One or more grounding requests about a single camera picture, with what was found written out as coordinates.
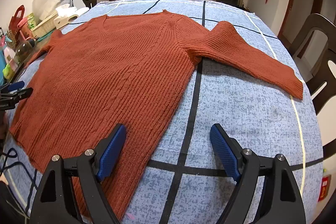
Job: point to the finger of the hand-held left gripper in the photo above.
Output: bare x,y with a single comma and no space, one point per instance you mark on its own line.
23,93
14,86

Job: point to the rust red knitted sweater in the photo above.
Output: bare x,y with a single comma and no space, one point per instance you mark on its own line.
118,69

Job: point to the cream wicker basket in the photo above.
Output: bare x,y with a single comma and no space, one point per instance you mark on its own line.
43,27

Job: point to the blue checked tablecloth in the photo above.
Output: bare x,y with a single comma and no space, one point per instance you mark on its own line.
249,108

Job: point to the light green container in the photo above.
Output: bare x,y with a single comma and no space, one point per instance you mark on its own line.
10,69

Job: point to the pink plastic cup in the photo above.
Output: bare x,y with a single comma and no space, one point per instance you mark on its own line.
25,29

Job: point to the dark glass bottle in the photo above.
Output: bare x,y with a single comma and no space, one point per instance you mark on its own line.
23,50

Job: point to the red box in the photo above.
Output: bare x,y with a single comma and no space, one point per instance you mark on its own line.
324,187

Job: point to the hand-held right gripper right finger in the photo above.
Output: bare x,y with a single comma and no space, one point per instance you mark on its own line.
223,150

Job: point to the green knitted mat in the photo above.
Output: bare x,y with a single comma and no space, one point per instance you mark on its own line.
47,36

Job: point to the white tissue box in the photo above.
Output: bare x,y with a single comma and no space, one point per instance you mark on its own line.
65,9

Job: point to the pink plastic bottle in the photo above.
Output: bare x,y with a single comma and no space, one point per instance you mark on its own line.
8,54

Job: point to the brown wooden door frame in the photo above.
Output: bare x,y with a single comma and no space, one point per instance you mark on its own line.
288,3

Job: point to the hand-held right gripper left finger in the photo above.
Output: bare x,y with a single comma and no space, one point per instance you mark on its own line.
113,153

